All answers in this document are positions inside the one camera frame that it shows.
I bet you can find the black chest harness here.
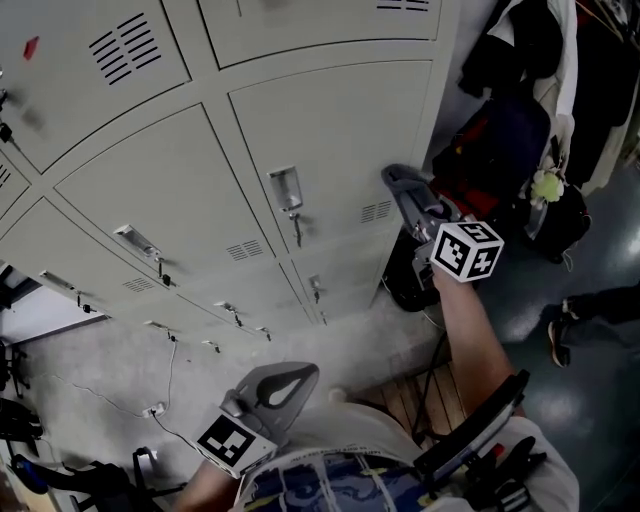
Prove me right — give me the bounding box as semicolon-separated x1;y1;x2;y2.
464;434;549;512

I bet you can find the person's right forearm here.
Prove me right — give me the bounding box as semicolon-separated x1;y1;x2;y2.
430;267;526;419

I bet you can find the black hanging garment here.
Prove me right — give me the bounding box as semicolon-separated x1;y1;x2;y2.
457;0;566;99

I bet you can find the navy backpack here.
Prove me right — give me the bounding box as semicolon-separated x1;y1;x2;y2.
487;97;551;196

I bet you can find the black chest-mounted device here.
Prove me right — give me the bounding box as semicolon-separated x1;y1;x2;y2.
412;369;531;484

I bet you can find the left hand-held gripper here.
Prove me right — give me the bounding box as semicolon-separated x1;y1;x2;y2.
190;362;320;480

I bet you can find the black office chair base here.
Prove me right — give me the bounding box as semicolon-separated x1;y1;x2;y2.
0;399;45;444
0;344;31;399

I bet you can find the person's white printed t-shirt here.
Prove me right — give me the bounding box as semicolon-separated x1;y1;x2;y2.
234;402;581;512

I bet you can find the wooden slatted platform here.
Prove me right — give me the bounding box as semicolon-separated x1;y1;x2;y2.
357;362;469;446

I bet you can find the red and black bag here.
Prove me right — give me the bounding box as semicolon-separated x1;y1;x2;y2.
432;117;501;221

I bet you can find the thin black floor cable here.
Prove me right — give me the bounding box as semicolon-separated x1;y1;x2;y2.
152;413;196;444

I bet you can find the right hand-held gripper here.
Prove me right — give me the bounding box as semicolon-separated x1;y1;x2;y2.
394;187;505;289

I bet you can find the grey metal locker door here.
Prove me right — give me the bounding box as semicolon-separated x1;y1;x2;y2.
227;59;434;255

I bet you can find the black backpack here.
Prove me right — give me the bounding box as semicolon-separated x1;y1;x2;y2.
382;227;444;314

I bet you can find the beige hanging coat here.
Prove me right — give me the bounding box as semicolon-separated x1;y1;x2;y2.
584;124;631;196

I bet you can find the green plush toy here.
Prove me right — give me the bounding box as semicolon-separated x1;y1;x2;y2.
529;155;566;209

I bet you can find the grey metal locker bank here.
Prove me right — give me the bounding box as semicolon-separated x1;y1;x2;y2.
0;0;464;346

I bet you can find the thin white cable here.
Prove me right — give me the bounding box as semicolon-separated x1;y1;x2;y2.
164;338;179;407

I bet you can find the black device cable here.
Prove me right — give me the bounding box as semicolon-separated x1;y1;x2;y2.
410;332;451;446

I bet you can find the person's left forearm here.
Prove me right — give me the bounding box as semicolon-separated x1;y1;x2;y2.
182;457;246;512

